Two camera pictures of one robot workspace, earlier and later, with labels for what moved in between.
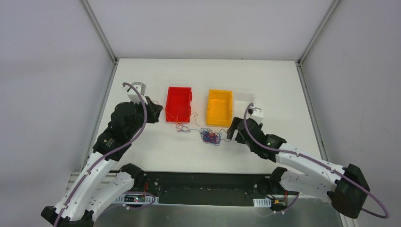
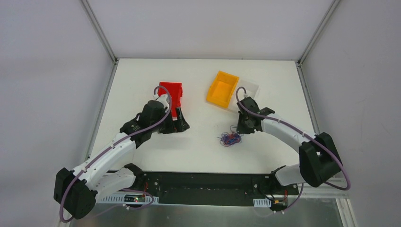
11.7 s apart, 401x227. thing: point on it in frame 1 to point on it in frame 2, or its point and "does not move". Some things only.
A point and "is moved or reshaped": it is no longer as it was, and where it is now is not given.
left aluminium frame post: (100, 31) does not move
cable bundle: (209, 136) is moved or reshaped
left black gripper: (150, 110) to (175, 124)
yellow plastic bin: (220, 108) to (222, 88)
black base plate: (201, 188) does not move
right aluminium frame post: (333, 7) does not move
